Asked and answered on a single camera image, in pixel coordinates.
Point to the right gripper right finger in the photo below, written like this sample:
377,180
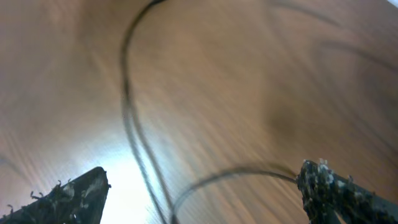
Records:
326,196

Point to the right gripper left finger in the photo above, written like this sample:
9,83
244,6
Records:
77,201

